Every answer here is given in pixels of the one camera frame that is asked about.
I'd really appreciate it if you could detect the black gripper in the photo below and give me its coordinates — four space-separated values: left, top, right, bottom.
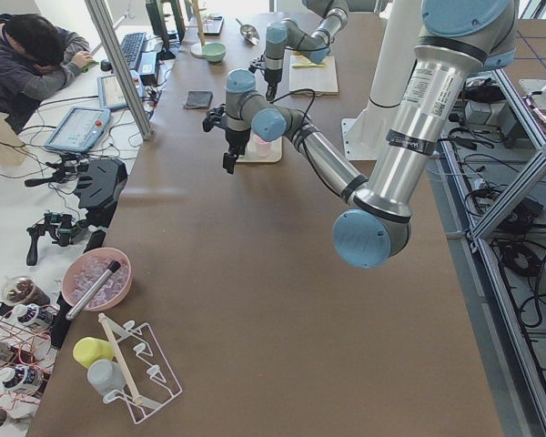
222 127 251 175
264 68 282 100

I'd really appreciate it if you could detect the pink cup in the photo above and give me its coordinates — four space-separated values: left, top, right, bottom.
253 135 272 158

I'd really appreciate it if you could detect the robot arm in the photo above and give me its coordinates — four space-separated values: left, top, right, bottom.
262 0 350 102
218 1 518 269

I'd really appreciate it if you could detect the cream rectangular tray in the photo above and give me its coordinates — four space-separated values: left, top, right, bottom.
238 135 282 164

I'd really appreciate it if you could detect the yellow plastic knife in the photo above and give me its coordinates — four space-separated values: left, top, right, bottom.
291 63 325 68

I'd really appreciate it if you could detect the bamboo cutting board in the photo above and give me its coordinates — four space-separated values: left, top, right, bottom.
288 55 339 96

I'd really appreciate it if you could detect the metal ice scoop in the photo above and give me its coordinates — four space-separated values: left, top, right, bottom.
236 18 260 46

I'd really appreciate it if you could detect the pale green bowl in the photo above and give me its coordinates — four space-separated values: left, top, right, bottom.
201 42 227 63

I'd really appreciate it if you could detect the grey folded cloth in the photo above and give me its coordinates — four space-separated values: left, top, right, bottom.
184 90 213 109

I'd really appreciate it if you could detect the wooden cup tree stand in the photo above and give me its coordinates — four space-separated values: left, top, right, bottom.
187 0 212 58

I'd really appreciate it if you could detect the teach pendant far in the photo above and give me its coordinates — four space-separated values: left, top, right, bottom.
96 70 145 111

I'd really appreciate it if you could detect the teach pendant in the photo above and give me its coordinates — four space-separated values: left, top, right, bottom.
45 107 111 153
96 70 145 111

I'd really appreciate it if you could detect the teach pendant near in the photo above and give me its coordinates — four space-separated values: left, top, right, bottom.
45 107 111 153

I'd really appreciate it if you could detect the pink bowl of ice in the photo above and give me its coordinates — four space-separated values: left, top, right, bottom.
61 247 134 312

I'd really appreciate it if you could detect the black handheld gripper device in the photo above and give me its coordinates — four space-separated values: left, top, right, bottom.
25 212 88 266

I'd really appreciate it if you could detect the seated person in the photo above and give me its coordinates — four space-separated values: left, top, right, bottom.
0 14 95 133

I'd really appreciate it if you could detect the yellow cup on rack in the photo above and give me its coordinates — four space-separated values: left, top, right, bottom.
73 337 115 369

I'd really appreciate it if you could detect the iced coffee cup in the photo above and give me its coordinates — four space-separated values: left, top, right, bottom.
2 276 50 307

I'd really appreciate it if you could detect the grey cup on rack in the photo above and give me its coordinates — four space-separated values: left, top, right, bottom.
87 359 126 396

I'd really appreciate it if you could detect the tea bottle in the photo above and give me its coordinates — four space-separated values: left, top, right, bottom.
12 303 55 332
0 336 24 365
0 365 50 399

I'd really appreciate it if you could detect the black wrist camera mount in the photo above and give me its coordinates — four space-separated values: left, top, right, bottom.
202 104 227 133

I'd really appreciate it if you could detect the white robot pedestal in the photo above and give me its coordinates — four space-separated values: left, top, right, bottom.
342 0 422 161

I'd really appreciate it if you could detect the aluminium frame post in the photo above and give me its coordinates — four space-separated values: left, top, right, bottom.
85 0 154 140

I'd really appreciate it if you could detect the white wire cup rack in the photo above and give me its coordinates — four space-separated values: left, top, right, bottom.
98 313 184 425

